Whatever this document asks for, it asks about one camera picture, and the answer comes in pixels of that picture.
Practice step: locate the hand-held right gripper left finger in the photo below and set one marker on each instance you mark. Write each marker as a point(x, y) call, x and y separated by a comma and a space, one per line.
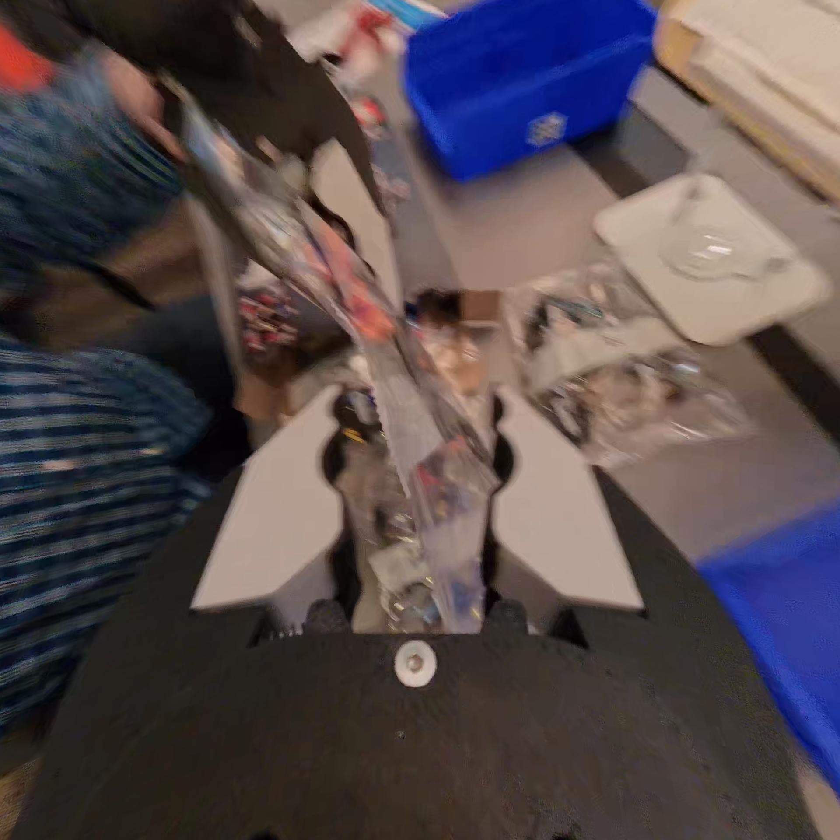
point(275, 525)

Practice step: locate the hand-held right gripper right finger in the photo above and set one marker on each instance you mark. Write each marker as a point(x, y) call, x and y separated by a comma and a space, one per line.
point(564, 525)

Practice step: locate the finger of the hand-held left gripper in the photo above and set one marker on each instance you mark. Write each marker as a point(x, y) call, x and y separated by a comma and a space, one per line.
point(358, 197)
point(220, 289)

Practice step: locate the clear bag of mixed pieces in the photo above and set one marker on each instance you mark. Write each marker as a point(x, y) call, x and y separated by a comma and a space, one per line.
point(420, 485)

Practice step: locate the clear bag of black pieces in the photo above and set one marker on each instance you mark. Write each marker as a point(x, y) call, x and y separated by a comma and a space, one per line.
point(617, 380)

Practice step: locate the person's left forearm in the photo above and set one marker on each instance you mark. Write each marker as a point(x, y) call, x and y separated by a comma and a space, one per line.
point(65, 177)

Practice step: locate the person's left hand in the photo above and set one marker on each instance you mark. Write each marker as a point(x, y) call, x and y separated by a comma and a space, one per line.
point(141, 98)

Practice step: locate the clear bag of red pieces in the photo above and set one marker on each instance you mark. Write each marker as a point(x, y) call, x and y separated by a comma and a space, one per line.
point(269, 315)

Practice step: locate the person's plaid shirt torso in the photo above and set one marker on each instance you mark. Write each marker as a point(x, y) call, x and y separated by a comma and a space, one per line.
point(85, 525)

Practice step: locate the blue plastic bin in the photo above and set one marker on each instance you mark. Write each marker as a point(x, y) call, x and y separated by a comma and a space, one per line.
point(525, 79)
point(781, 604)

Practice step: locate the orange object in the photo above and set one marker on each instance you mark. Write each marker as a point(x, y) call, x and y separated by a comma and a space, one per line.
point(23, 62)

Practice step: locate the white square tray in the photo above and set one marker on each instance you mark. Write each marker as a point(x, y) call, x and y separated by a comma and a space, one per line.
point(735, 308)

